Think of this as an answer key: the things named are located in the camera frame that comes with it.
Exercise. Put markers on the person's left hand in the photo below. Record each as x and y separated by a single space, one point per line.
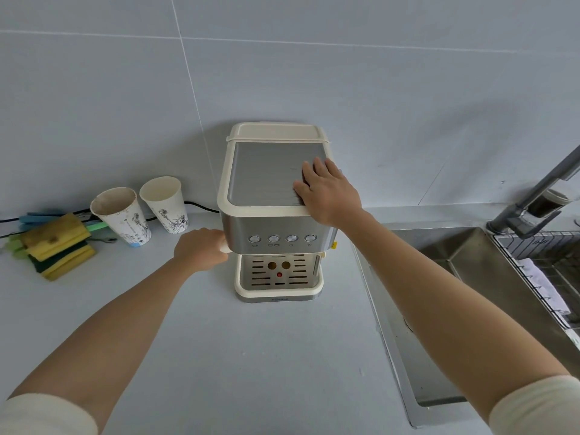
199 251

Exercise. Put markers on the person's right hand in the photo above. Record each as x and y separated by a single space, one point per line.
330 199

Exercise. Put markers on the person's left fingers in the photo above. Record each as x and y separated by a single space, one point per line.
216 242

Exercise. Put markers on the person's right middle finger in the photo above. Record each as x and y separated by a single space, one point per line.
321 167

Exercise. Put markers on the person's right thumb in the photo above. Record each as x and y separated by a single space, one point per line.
301 192

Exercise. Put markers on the cream and steel coffee machine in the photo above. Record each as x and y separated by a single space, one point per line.
267 176

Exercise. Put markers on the person's left forearm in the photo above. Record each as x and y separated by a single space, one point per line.
108 330

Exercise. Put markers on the person's right forearm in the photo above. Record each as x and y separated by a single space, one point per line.
435 303

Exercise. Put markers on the clean printed paper cup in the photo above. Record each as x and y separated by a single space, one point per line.
170 208

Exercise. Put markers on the cream drip tray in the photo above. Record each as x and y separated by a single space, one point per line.
280 289

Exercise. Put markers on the stained printed paper cup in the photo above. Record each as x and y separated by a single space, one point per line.
124 224

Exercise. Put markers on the stack of yellow green sponges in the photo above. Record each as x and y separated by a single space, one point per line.
56 249

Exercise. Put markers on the stainless steel sink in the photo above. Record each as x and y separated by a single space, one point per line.
457 267

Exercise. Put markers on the grey kitchen faucet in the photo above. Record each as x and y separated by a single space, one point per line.
521 212

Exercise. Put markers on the cream left sleeve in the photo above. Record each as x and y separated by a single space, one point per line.
40 416

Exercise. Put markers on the cream sleeve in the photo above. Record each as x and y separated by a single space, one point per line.
539 410
40 416

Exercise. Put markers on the cream right sleeve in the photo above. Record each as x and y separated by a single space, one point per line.
539 410

